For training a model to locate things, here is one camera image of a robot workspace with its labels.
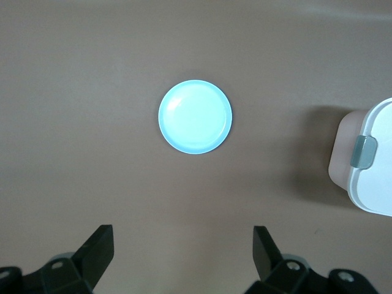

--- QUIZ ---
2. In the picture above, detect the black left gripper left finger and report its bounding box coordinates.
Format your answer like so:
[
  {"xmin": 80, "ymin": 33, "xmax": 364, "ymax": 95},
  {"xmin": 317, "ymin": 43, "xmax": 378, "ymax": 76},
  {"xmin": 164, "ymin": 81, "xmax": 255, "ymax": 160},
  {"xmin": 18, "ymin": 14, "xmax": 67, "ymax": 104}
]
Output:
[{"xmin": 0, "ymin": 225, "xmax": 116, "ymax": 294}]

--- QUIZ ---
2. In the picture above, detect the white lidded storage box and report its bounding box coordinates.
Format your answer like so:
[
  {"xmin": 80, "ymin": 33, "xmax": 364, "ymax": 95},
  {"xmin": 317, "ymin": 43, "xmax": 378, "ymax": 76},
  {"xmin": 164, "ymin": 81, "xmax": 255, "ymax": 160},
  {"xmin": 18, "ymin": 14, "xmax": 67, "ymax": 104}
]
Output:
[{"xmin": 328, "ymin": 97, "xmax": 392, "ymax": 217}]

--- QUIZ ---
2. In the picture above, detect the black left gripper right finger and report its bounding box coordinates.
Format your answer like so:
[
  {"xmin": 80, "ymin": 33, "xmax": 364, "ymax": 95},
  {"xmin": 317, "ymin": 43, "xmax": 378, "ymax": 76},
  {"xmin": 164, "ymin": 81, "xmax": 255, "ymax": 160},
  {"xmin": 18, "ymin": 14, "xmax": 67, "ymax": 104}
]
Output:
[{"xmin": 246, "ymin": 225, "xmax": 376, "ymax": 294}]

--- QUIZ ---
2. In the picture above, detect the light blue round plate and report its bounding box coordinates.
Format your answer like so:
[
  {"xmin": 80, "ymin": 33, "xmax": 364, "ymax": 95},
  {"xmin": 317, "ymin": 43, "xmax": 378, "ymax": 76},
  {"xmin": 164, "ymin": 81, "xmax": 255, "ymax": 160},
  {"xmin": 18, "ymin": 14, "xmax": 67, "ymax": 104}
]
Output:
[{"xmin": 157, "ymin": 79, "xmax": 233, "ymax": 154}]

